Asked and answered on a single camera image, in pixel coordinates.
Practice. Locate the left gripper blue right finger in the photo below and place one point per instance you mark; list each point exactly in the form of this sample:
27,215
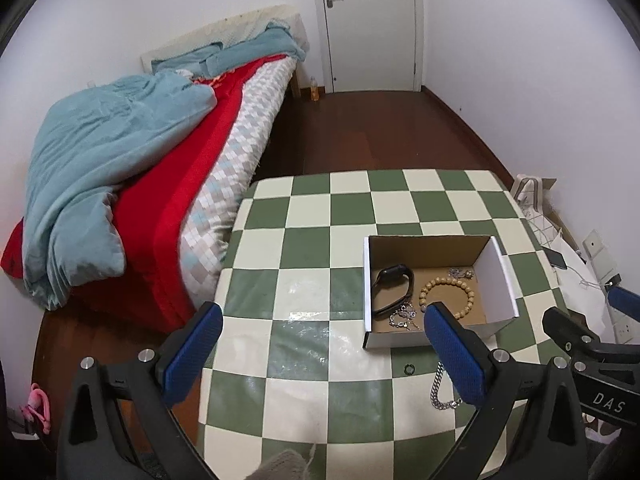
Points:
463,354

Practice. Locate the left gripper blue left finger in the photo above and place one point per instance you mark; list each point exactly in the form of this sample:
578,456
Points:
186,350

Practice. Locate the black smart watch band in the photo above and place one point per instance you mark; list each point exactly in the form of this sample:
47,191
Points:
392,288

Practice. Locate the silver jewelry piece in box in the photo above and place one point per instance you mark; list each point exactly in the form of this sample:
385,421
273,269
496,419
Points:
461,274

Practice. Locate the open cardboard box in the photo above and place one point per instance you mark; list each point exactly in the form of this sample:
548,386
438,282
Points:
484,304

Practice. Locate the white power strip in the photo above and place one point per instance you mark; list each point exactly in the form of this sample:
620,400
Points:
604,269

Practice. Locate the green white checkered tablecloth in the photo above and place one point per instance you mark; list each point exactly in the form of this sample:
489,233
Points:
323,289

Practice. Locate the white grid pattern cloth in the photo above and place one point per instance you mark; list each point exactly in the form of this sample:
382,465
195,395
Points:
580,289

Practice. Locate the grey white checkered mattress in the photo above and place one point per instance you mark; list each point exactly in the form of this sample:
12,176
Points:
206,230

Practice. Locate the black smartphone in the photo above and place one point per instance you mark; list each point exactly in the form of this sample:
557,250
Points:
555,258

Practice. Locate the pink slipper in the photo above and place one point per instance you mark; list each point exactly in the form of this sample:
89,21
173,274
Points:
37,411

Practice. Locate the teal blue blanket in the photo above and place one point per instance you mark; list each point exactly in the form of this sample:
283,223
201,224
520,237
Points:
94,140

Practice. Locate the red bed sheet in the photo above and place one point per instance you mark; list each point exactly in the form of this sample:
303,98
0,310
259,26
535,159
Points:
148,212

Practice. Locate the small bottle by door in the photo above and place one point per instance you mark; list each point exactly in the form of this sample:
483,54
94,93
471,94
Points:
314,90

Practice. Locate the white headboard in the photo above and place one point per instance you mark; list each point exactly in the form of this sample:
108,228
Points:
231,31

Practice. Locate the white door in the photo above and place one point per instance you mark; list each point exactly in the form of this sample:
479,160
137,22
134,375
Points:
371,45

